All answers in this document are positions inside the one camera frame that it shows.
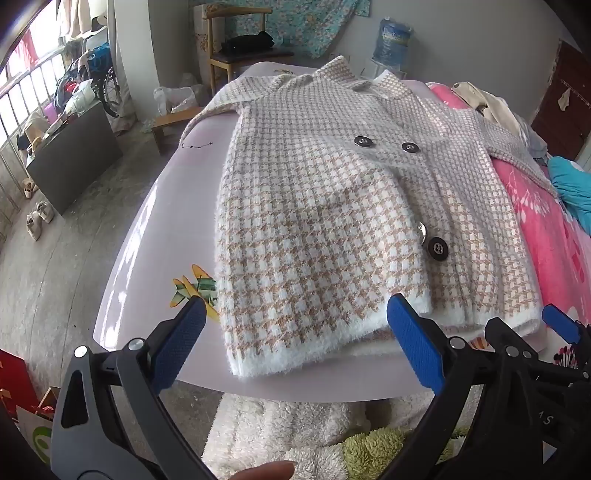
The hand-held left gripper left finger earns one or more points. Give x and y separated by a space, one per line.
178 346

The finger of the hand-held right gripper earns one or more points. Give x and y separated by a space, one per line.
561 323
496 332

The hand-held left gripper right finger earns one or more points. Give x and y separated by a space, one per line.
415 341

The beige white houndstooth coat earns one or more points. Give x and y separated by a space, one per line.
323 207

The pile of clothes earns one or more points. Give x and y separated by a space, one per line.
78 92

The person's left hand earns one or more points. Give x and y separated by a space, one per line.
265 473

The pink floral bedsheet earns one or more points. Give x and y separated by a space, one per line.
531 207

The green fluffy cloth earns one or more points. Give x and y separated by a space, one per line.
369 452

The white fluffy blanket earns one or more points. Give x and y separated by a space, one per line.
268 429

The pale pink printed mattress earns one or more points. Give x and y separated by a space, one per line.
175 207

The red box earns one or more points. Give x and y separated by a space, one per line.
14 378

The white green paper bag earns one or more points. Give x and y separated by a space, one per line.
39 443

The grey cloth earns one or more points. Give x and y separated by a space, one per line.
535 141

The beige shoe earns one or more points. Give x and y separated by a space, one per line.
45 211
29 189
33 228

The brown door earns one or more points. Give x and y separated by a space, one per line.
563 129

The dark cabinet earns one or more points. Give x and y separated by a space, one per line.
74 157

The small beige hanging cloth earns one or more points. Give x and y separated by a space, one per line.
564 99

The small wooden stool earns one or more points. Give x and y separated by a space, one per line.
175 117

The cream garment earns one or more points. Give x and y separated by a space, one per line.
489 104

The white plastic bag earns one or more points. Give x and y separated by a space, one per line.
173 97

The wheelchair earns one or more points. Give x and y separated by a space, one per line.
108 87

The white water dispenser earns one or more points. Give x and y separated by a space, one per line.
369 71

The wooden chair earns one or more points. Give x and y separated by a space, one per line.
217 64

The metal window railing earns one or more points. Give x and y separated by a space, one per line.
14 106

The blue water bottle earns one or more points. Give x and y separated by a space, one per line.
392 44

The black bag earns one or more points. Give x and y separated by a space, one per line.
247 42

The teal floral cloth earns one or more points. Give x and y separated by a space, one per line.
304 27

